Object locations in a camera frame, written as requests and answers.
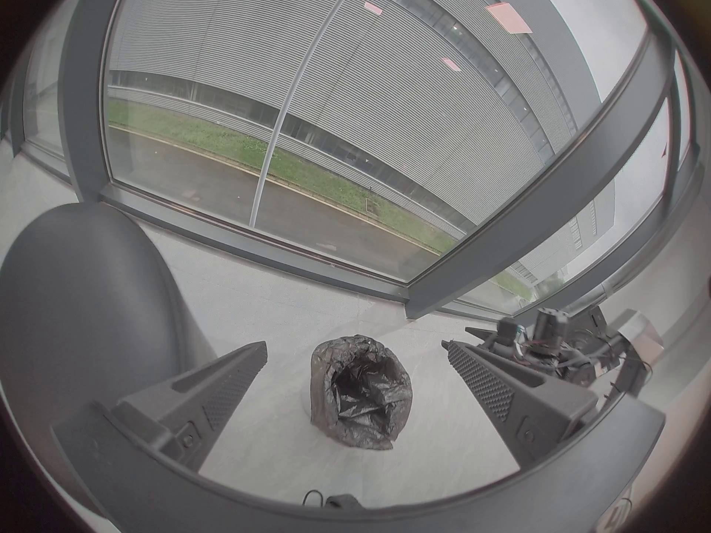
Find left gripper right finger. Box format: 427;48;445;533
441;339;599;464

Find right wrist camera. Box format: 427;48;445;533
609;310;665;399

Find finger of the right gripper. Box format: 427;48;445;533
465;326;503;350

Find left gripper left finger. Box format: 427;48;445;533
114;341;268;472

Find black plastic bag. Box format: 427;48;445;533
309;334;413;452

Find window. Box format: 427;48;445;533
0;0;707;333

